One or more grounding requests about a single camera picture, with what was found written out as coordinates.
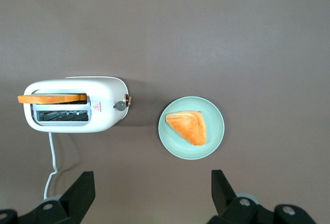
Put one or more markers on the toast slice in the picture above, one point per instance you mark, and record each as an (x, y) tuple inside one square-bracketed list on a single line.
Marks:
[(51, 99)]

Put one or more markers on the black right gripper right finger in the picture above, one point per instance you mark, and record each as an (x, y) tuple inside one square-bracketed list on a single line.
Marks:
[(227, 203)]

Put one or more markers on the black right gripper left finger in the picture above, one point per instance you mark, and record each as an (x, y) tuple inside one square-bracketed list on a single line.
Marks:
[(77, 198)]

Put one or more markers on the white two-slot toaster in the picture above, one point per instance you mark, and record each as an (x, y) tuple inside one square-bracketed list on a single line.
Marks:
[(103, 97)]

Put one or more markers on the triangular golden pastry bread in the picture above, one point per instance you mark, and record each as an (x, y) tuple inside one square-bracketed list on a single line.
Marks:
[(190, 127)]

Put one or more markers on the pale green round plate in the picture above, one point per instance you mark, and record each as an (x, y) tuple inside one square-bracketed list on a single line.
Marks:
[(214, 121)]

